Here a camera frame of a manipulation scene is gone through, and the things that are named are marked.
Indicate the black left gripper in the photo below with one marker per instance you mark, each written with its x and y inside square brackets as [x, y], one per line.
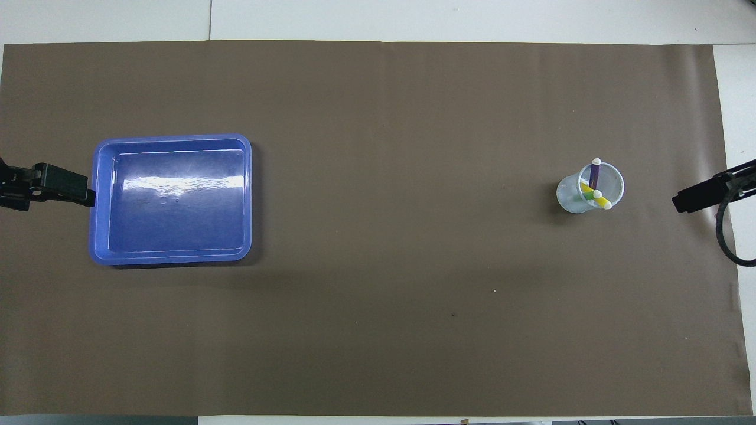
[15, 183]

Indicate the yellow pen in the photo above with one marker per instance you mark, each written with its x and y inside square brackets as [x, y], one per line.
[603, 203]

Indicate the purple pen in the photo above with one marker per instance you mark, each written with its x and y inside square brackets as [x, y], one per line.
[595, 176]

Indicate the green pen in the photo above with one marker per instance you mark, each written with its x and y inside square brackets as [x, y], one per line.
[590, 197]

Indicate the blue plastic tray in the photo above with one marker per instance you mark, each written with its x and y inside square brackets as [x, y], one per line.
[171, 200]

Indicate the clear plastic cup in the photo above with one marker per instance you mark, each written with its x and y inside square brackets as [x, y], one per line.
[570, 198]

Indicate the brown paper table mat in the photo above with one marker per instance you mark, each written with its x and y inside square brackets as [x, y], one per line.
[413, 295]

